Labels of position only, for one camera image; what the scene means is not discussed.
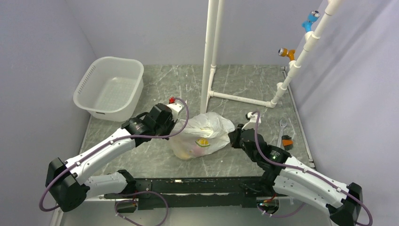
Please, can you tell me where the white PVC pipe frame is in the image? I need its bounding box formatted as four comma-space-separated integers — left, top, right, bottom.
200, 0, 341, 113

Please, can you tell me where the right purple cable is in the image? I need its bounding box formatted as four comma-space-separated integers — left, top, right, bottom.
251, 110, 373, 226

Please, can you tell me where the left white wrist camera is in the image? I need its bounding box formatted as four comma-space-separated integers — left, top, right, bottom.
167, 97, 188, 122

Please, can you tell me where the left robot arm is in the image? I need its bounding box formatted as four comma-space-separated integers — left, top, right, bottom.
44, 98, 188, 212

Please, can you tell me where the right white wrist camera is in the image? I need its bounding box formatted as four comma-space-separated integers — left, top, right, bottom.
243, 112, 261, 130

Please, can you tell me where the orange black brush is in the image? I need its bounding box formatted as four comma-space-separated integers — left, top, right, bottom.
281, 135, 294, 151

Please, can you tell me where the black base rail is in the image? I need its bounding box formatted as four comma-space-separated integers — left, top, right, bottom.
104, 176, 278, 210

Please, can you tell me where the orange nozzle on pipe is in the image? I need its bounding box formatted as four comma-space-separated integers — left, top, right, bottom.
278, 48, 295, 61

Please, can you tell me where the silver wrench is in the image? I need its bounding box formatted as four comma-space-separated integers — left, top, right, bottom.
277, 119, 287, 147

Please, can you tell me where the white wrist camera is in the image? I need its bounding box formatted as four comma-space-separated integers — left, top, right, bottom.
167, 97, 188, 122
243, 112, 261, 130

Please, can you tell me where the white plastic bag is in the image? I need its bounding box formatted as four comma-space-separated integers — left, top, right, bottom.
167, 112, 235, 160

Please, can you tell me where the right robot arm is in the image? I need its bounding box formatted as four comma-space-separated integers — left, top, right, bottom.
228, 124, 362, 226

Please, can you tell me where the white plastic basin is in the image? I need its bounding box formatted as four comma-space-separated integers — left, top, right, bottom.
73, 56, 144, 122

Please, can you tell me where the blue nozzle on pipe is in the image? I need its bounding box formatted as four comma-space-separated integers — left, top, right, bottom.
302, 10, 320, 32

